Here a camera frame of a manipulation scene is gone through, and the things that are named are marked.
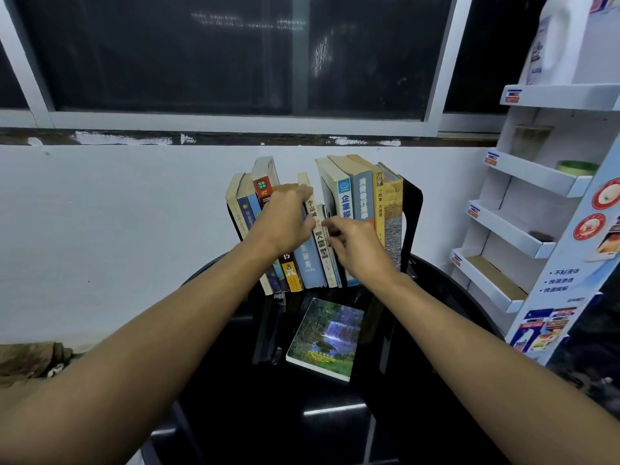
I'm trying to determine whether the white detergent bottle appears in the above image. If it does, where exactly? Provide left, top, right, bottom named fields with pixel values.
left=525, top=0, right=593, bottom=86

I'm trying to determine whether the black metal bookend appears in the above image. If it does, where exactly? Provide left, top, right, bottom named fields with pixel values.
left=400, top=176, right=423, bottom=261

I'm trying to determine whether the waterfall cover book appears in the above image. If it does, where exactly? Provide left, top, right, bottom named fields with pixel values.
left=285, top=297, right=365, bottom=383

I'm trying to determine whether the white framed window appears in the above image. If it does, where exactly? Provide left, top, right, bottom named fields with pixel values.
left=0, top=0, right=553, bottom=137

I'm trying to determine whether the person's right hand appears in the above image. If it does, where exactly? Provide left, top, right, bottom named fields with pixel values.
left=322, top=216, right=404, bottom=287

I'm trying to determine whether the row of upright books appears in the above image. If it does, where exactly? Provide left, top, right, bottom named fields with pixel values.
left=225, top=155, right=404, bottom=296

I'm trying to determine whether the white cardboard display shelf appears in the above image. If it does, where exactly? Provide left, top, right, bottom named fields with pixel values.
left=449, top=0, right=620, bottom=368

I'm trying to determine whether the clear glass cup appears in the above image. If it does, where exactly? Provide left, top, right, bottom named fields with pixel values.
left=510, top=125, right=554, bottom=161

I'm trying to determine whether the green lid jar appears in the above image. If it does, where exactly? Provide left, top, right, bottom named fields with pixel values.
left=555, top=160, right=599, bottom=178

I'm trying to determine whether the thin white spine paperback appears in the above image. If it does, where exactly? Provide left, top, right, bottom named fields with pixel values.
left=323, top=226, right=338, bottom=289

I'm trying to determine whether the person's left forearm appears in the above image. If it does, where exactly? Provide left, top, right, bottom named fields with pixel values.
left=0, top=234, right=280, bottom=465

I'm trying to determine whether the cream spine paperback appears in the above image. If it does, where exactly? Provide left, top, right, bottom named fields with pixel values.
left=297, top=171, right=321, bottom=238

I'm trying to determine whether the person's left hand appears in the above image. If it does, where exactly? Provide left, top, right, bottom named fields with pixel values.
left=246, top=184, right=316, bottom=260

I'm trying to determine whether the person's right forearm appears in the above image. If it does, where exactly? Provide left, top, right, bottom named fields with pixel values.
left=358, top=270, right=620, bottom=465

